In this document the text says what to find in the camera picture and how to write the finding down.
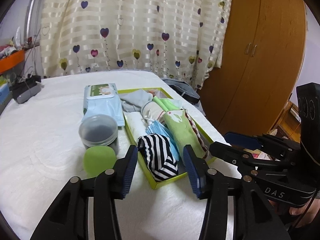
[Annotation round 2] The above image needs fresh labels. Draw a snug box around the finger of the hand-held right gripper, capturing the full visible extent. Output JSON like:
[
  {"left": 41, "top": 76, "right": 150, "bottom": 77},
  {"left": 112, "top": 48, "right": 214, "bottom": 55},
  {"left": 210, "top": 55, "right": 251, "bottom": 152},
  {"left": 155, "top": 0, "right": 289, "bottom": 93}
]
[
  {"left": 209, "top": 142, "right": 295, "bottom": 178},
  {"left": 224, "top": 131, "right": 302, "bottom": 156}
]

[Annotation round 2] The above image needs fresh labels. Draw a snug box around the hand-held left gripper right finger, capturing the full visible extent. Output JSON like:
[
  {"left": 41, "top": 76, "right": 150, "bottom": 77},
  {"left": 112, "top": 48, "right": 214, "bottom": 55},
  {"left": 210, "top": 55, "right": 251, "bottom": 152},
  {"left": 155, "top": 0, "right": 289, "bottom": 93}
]
[{"left": 183, "top": 145, "right": 292, "bottom": 240}]

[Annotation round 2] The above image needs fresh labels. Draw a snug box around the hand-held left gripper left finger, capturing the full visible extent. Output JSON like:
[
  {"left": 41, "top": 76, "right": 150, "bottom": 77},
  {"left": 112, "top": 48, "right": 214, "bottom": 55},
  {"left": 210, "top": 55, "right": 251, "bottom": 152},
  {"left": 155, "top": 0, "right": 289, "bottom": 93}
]
[{"left": 30, "top": 145, "right": 139, "bottom": 240}]

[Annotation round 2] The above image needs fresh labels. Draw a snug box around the lime green shallow box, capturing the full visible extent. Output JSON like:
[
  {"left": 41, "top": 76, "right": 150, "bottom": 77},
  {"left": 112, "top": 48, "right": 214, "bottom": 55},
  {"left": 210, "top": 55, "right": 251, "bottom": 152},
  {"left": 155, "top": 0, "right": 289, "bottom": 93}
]
[{"left": 117, "top": 87, "right": 217, "bottom": 190}]

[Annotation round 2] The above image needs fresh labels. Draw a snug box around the black white striped sock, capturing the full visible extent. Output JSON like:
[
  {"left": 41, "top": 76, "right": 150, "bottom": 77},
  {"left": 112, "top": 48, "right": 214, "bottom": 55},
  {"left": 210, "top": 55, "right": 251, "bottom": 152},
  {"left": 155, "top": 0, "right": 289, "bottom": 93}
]
[{"left": 137, "top": 134, "right": 179, "bottom": 181}]

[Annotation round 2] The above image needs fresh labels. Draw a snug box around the green pouch with lace trim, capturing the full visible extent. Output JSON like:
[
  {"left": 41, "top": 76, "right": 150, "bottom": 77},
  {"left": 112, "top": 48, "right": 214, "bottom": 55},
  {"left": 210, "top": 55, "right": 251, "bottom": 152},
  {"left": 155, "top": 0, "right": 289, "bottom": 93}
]
[{"left": 162, "top": 109, "right": 209, "bottom": 160}]

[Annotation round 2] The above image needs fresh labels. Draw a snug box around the blue face mask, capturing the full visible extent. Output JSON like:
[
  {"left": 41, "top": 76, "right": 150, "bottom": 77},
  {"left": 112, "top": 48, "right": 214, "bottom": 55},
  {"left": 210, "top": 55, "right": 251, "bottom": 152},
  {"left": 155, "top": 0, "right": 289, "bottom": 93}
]
[{"left": 145, "top": 120, "right": 179, "bottom": 160}]

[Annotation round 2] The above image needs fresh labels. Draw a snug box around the light blue sock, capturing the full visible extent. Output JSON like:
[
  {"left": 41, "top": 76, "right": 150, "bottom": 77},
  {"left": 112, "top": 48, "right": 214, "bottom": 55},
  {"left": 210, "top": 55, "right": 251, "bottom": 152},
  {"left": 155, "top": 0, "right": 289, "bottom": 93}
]
[{"left": 121, "top": 91, "right": 153, "bottom": 113}]

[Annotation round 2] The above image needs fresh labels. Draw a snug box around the green sock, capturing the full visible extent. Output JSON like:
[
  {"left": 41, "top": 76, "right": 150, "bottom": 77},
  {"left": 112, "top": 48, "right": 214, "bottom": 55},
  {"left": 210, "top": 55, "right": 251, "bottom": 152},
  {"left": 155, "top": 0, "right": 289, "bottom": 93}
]
[{"left": 153, "top": 97, "right": 180, "bottom": 112}]

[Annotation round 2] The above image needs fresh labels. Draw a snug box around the person's right hand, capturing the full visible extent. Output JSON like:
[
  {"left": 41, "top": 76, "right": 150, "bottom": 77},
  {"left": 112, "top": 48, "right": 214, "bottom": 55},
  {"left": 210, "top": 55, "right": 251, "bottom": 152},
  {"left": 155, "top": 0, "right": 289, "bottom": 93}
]
[{"left": 274, "top": 198, "right": 320, "bottom": 228}]

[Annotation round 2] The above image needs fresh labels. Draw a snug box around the floral printed bedding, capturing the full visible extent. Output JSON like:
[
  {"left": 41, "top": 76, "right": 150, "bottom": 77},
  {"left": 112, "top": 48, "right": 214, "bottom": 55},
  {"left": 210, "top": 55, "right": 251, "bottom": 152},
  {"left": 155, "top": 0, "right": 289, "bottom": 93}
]
[{"left": 246, "top": 149, "right": 269, "bottom": 160}]

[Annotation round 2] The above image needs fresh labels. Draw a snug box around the green round lid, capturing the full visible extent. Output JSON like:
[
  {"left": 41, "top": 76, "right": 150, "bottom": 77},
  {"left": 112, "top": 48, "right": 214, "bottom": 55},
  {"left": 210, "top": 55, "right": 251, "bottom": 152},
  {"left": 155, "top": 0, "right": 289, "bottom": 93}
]
[{"left": 83, "top": 146, "right": 117, "bottom": 179}]

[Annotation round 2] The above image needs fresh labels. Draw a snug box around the light blue wet wipes pack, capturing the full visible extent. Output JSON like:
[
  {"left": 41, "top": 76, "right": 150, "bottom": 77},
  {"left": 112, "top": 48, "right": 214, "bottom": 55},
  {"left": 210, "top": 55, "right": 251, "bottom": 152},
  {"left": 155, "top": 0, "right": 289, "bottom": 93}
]
[{"left": 83, "top": 82, "right": 125, "bottom": 127}]

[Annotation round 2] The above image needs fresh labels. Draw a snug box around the denim clothing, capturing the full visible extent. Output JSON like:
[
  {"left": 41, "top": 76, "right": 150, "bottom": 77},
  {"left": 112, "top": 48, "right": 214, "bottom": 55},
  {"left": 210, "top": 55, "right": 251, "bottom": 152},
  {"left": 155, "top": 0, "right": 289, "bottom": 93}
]
[{"left": 161, "top": 77, "right": 200, "bottom": 104}]

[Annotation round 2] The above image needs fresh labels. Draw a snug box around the wooden wardrobe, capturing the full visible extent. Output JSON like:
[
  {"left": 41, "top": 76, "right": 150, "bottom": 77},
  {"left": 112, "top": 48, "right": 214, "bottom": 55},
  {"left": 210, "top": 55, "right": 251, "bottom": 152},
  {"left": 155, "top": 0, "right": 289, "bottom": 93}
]
[{"left": 197, "top": 0, "right": 308, "bottom": 135}]

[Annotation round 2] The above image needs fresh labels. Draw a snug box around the white fluffy blanket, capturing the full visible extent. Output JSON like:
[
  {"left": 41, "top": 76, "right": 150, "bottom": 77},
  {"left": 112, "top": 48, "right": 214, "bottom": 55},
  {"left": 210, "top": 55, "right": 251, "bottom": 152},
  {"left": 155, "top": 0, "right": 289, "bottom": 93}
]
[{"left": 0, "top": 70, "right": 232, "bottom": 240}]

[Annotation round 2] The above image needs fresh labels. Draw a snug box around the grey black headset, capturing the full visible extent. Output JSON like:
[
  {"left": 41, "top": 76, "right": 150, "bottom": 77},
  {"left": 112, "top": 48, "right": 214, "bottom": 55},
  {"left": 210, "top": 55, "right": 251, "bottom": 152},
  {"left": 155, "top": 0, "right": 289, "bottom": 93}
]
[{"left": 11, "top": 74, "right": 42, "bottom": 104}]

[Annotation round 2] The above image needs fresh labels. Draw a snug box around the blue tissue pack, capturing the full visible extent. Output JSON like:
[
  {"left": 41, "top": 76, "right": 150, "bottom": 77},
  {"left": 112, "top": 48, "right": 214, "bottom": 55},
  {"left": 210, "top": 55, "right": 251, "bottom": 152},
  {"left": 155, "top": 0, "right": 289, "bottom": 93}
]
[{"left": 0, "top": 84, "right": 13, "bottom": 108}]

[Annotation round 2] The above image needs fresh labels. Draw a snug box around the cream curtain with hearts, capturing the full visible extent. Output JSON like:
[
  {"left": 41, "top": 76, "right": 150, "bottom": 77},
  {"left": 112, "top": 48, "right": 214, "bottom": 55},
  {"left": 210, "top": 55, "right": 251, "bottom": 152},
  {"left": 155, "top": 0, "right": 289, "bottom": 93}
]
[{"left": 40, "top": 0, "right": 234, "bottom": 90}]

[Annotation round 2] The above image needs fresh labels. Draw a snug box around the orange tray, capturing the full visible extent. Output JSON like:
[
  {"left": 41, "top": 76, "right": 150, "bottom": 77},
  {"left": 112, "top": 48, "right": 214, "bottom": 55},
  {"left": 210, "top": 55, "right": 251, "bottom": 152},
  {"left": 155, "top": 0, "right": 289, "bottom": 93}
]
[{"left": 0, "top": 49, "right": 25, "bottom": 75}]

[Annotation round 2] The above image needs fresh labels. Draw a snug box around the clutter of small toiletries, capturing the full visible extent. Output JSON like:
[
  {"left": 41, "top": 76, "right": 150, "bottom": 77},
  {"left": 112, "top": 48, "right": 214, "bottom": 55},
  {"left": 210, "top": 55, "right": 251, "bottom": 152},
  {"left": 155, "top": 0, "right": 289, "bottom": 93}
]
[{"left": 0, "top": 26, "right": 25, "bottom": 58}]

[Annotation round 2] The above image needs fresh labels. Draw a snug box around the metal window frame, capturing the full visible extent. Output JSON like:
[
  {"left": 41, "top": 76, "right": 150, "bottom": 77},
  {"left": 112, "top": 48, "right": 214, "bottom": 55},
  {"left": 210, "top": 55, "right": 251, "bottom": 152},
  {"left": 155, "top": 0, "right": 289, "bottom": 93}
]
[{"left": 24, "top": 0, "right": 44, "bottom": 47}]

